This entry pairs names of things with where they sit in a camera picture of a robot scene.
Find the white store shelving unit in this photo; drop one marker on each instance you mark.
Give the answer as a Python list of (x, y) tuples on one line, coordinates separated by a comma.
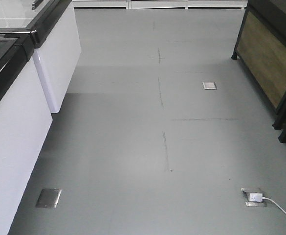
[(160, 4)]

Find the open floor outlet box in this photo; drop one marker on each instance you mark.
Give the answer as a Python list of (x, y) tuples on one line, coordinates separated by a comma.
[(253, 204)]

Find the wooden black-framed produce stand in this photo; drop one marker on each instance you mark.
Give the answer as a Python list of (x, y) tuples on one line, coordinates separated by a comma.
[(261, 46)]

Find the far white chest freezer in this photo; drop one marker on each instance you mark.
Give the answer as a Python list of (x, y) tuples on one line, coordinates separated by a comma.
[(51, 26)]

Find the near white chest freezer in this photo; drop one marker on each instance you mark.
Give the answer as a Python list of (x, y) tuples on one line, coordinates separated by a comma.
[(25, 120)]

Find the white power plug adapter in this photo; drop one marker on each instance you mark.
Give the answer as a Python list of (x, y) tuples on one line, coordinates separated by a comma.
[(255, 197)]

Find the white chest freezer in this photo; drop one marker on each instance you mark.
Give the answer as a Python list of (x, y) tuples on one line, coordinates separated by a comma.
[(25, 120), (51, 26)]

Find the steel floor outlet plate left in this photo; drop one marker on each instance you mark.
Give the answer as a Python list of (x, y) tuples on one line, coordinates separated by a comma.
[(48, 198)]

